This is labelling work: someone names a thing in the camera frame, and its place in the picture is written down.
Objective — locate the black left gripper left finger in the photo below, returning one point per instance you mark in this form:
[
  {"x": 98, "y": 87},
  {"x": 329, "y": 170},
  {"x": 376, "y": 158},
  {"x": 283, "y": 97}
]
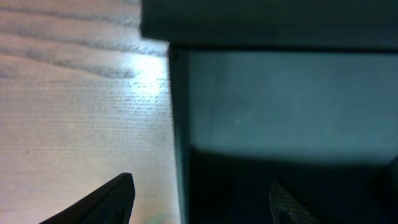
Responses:
[{"x": 112, "y": 203}]

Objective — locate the black gift box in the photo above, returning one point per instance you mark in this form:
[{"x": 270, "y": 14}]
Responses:
[{"x": 303, "y": 92}]

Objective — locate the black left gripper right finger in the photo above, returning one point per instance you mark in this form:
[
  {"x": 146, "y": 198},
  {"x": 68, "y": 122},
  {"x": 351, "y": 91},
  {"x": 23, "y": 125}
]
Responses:
[{"x": 286, "y": 208}]

